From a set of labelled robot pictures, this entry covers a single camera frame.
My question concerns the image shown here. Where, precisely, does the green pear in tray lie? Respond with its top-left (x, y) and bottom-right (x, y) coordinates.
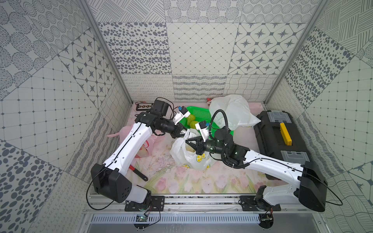
top-left (189, 120), bottom-right (199, 129)
top-left (187, 114), bottom-right (196, 124)

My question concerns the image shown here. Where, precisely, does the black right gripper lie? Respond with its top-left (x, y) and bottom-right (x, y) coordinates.
top-left (185, 135), bottom-right (227, 157)

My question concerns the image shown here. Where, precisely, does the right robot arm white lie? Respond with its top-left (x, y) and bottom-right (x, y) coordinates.
top-left (186, 121), bottom-right (328, 212)

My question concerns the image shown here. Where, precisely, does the black toolbox yellow handle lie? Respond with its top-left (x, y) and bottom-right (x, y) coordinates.
top-left (254, 111), bottom-right (316, 180)

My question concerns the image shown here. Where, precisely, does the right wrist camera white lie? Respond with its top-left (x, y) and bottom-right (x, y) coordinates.
top-left (195, 120), bottom-right (210, 142)

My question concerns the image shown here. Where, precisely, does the black terminal strip block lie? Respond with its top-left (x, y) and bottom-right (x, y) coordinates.
top-left (136, 102), bottom-right (154, 111)

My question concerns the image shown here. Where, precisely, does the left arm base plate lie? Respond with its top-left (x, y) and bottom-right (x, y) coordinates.
top-left (125, 195), bottom-right (165, 212)

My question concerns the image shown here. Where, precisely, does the green plastic basket tray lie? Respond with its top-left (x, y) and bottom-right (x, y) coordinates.
top-left (185, 106), bottom-right (234, 137)

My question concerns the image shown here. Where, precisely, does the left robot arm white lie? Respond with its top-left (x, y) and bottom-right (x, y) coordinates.
top-left (91, 100), bottom-right (190, 206)

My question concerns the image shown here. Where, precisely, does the white lemon-print plastic bag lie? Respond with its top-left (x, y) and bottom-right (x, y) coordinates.
top-left (170, 129), bottom-right (216, 171)

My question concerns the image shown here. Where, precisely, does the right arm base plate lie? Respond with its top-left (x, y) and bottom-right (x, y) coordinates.
top-left (239, 196), bottom-right (281, 212)

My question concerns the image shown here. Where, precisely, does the red black pipe wrench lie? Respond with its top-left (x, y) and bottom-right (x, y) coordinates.
top-left (129, 165), bottom-right (148, 181)

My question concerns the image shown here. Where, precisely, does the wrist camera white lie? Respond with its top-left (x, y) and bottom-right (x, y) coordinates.
top-left (173, 106), bottom-right (190, 125)
top-left (195, 120), bottom-right (210, 142)

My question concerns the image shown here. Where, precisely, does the plain white plastic bag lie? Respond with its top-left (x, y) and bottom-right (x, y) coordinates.
top-left (209, 94), bottom-right (261, 131)

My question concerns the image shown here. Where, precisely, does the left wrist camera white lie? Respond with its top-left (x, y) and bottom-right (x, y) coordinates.
top-left (173, 106), bottom-right (190, 125)

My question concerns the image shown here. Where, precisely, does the floral pink table mat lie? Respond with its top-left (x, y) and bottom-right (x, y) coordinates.
top-left (116, 101), bottom-right (301, 194)

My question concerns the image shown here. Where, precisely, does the aluminium mounting rail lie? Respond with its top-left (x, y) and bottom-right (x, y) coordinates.
top-left (81, 193), bottom-right (324, 216)

